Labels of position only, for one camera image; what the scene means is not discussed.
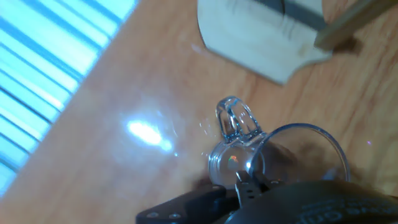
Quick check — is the large wooden board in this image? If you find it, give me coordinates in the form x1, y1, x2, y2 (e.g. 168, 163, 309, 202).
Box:
0, 0, 398, 224

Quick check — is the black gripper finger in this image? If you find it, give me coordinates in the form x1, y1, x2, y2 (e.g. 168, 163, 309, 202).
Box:
136, 170, 280, 224

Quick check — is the wooden cup rack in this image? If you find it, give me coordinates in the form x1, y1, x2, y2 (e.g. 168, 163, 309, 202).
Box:
197, 0, 398, 86

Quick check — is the clear plastic cup with handle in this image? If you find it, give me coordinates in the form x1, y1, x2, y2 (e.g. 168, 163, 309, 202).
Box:
207, 95, 351, 191

